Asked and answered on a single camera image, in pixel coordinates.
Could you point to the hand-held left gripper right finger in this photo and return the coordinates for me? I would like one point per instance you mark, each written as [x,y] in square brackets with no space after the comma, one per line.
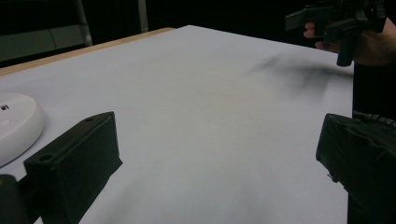
[358,155]

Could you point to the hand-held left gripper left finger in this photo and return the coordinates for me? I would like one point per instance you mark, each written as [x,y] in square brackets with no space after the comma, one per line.
[77,161]

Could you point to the white round base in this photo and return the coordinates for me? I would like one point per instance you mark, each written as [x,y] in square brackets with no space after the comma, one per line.
[15,124]

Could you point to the grey box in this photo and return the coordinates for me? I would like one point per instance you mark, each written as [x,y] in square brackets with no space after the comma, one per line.
[37,43]

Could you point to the metal stand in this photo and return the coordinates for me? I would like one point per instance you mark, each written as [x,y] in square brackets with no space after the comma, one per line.
[84,21]

